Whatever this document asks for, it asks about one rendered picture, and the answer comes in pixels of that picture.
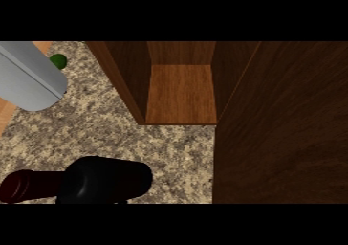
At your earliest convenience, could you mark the brown wooden cabinet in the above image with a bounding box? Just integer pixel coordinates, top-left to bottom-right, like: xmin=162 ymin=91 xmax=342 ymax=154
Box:
xmin=84 ymin=40 xmax=263 ymax=126

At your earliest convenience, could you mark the dark wine bottle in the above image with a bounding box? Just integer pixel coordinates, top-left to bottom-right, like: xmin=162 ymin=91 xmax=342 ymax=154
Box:
xmin=0 ymin=155 xmax=155 ymax=205

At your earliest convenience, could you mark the dark brown cabinet door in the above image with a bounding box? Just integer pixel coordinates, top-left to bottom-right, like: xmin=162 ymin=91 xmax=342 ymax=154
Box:
xmin=211 ymin=40 xmax=348 ymax=205

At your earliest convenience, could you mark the green round fruit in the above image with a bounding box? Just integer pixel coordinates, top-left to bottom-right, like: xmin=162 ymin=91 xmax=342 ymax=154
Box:
xmin=48 ymin=53 xmax=70 ymax=70

